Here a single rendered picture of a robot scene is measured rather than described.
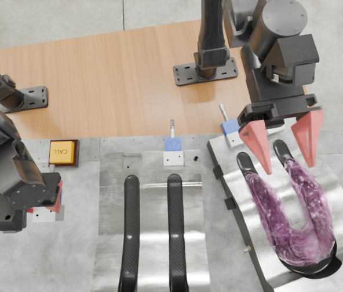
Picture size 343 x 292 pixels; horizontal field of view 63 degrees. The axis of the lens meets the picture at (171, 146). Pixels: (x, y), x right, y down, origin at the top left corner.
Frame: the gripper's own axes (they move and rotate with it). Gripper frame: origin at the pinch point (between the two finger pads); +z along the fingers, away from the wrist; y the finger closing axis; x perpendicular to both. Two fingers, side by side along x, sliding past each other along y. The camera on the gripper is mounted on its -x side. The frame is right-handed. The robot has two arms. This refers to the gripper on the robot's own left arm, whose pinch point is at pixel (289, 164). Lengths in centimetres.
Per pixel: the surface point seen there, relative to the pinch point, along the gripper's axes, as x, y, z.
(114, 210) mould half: 31.1, -31.9, 0.9
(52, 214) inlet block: 23.4, -44.0, -0.2
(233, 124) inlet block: 33.1, 2.9, -16.7
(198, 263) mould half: 27.7, -13.8, 15.8
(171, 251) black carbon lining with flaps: 29.5, -19.5, 12.4
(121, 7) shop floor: 123, -29, -137
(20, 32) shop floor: 123, -98, -129
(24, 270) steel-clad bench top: 39, -59, 12
